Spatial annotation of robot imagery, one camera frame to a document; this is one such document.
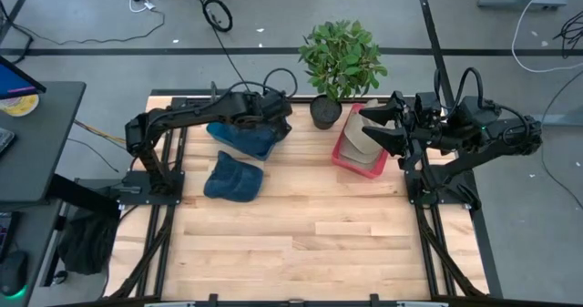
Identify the blue plastic bin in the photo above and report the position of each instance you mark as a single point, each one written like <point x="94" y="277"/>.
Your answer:
<point x="214" y="131"/>

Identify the black bag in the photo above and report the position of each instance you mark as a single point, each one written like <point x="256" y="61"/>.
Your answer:
<point x="86" y="243"/>

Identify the dark grey keyboard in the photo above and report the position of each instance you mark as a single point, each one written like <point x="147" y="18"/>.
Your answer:
<point x="4" y="140"/>

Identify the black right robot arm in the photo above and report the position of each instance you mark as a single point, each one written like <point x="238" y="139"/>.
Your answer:
<point x="478" y="161"/>

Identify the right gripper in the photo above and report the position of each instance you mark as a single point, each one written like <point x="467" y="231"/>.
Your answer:
<point x="426" y="131"/>

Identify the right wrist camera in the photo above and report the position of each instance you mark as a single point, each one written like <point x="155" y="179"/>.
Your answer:
<point x="428" y="104"/>

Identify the computer monitor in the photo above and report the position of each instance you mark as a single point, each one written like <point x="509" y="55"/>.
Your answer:
<point x="13" y="81"/>

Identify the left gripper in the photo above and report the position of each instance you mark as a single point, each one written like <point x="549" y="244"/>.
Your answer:
<point x="276" y="109"/>

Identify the blue denim cap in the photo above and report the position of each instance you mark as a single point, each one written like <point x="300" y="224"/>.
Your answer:
<point x="252" y="138"/>
<point x="234" y="181"/>

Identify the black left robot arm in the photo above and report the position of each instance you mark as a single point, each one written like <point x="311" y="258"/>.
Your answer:
<point x="196" y="113"/>

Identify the black metal table frame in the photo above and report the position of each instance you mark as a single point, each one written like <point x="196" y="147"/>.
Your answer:
<point x="255" y="304"/>

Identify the yellow and white disc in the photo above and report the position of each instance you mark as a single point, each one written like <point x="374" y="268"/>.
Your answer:
<point x="20" y="106"/>

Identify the black side desk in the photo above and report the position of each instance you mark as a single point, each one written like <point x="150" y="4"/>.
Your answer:
<point x="41" y="147"/>

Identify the green potted plant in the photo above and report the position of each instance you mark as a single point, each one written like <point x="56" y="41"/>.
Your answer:
<point x="341" y="58"/>

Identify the black computer mouse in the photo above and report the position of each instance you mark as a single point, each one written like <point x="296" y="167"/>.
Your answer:
<point x="13" y="270"/>

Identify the red plastic bin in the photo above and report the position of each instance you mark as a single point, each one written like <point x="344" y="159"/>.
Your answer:
<point x="360" y="170"/>

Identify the black caster wheel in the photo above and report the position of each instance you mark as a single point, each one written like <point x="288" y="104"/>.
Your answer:
<point x="59" y="278"/>

